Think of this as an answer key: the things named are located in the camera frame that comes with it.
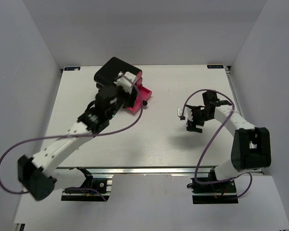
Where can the black drawer cabinet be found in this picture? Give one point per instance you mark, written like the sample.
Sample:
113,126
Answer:
108,73

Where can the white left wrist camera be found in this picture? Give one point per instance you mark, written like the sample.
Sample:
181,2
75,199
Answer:
126,81

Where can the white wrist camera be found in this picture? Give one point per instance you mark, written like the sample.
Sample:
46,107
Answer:
126,81
186,113

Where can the blue label right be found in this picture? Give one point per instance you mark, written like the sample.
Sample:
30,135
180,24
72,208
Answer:
215,66

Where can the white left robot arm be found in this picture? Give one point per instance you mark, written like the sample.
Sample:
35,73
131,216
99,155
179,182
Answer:
39,173

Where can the pink drawer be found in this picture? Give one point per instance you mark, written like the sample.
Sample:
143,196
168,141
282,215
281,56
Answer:
138,80
145,96

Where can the pink bottom drawer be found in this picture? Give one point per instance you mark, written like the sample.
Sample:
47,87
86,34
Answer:
145,96

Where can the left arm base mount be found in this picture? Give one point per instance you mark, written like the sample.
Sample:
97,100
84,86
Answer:
93,189

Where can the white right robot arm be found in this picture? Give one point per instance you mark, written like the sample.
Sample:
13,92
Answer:
251,147

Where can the pink top drawer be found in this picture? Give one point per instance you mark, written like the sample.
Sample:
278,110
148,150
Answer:
138,80

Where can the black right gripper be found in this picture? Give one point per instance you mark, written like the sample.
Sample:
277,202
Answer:
195,119

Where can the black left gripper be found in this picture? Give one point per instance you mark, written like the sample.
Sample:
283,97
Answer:
131,99

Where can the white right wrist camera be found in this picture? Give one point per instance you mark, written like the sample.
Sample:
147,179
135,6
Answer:
186,113

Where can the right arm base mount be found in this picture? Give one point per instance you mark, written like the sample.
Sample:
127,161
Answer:
213,194

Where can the aluminium table edge rail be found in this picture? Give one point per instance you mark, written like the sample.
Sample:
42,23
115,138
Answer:
147,170

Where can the blue label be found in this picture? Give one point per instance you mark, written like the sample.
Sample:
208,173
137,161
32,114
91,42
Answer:
77,68
215,66

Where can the blue label left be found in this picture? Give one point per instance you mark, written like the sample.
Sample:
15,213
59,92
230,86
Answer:
77,68

